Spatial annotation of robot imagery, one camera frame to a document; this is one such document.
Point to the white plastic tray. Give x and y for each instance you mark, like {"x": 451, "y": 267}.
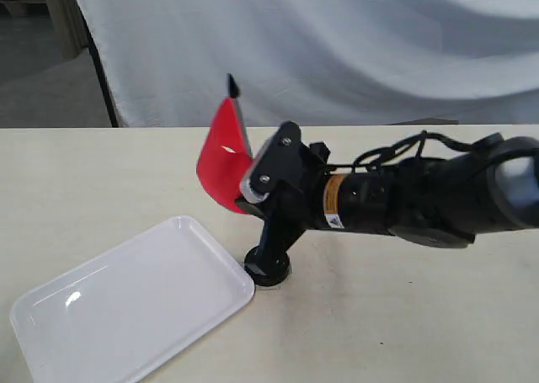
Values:
{"x": 126, "y": 312}

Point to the black backdrop stand pole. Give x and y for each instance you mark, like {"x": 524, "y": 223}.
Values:
{"x": 103, "y": 83}

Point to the white backdrop cloth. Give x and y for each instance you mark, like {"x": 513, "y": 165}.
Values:
{"x": 319, "y": 62}

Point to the black round base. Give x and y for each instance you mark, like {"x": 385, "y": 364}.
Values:
{"x": 266, "y": 272}

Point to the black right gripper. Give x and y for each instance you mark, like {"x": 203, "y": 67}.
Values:
{"x": 284, "y": 185}

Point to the red flag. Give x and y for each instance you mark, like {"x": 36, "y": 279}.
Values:
{"x": 226, "y": 154}

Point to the wooden furniture in background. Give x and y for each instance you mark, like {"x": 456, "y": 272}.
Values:
{"x": 66, "y": 17}

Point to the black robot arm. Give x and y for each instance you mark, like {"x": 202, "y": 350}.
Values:
{"x": 427, "y": 189}

